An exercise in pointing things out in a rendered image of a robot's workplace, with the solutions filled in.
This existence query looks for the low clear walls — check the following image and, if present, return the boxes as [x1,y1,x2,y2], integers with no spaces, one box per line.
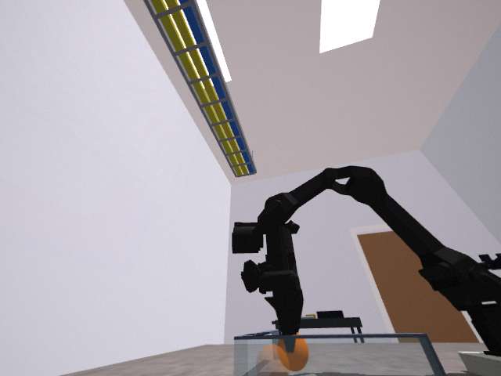
[233,337,443,376]

